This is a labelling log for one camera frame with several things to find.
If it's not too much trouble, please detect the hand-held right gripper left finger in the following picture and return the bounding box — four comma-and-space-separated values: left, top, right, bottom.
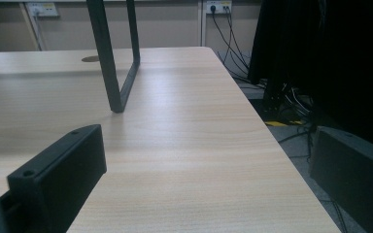
6, 124, 108, 233

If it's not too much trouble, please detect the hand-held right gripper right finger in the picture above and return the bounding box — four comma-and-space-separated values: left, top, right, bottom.
309, 125, 373, 233

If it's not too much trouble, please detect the black shelf with metal legs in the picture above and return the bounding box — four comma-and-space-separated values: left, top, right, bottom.
85, 0, 142, 114

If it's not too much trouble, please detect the black stand with striped base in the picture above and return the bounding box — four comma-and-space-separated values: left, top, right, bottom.
261, 72, 306, 128

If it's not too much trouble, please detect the black curtain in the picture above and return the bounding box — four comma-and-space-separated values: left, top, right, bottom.
248, 0, 373, 153

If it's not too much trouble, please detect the bundle of floor cables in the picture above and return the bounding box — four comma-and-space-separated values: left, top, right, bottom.
278, 81, 319, 163

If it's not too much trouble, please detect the black power cable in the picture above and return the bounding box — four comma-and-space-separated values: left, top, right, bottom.
224, 7, 251, 71
211, 6, 251, 82

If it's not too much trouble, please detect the white wall socket with plugs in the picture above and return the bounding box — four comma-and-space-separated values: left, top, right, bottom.
206, 0, 233, 15

